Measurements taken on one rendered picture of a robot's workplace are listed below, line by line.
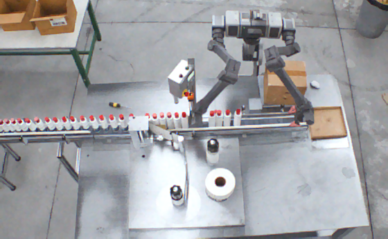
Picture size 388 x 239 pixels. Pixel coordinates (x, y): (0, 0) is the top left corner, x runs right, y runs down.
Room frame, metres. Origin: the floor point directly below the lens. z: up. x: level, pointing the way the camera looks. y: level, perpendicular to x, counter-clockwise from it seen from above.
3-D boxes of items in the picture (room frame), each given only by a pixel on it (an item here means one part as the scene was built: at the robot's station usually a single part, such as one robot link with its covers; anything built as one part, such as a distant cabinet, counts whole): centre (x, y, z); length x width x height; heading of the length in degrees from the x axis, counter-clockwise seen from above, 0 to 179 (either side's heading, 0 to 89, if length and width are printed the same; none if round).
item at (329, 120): (1.46, -1.03, 0.85); 0.30 x 0.26 x 0.04; 89
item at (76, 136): (1.50, 1.37, 0.47); 1.17 x 0.38 x 0.94; 89
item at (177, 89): (1.56, 0.07, 1.38); 0.17 x 0.10 x 0.19; 144
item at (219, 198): (0.97, -0.14, 0.95); 0.20 x 0.20 x 0.14
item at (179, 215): (0.88, 0.15, 0.89); 0.31 x 0.31 x 0.01
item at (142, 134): (1.39, 0.39, 1.01); 0.14 x 0.13 x 0.26; 89
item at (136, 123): (1.38, 0.39, 1.14); 0.14 x 0.11 x 0.01; 89
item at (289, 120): (1.48, -0.04, 0.86); 1.65 x 0.08 x 0.04; 89
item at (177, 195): (0.88, 0.15, 1.04); 0.09 x 0.09 x 0.29
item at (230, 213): (1.03, 0.09, 0.86); 0.80 x 0.67 x 0.05; 89
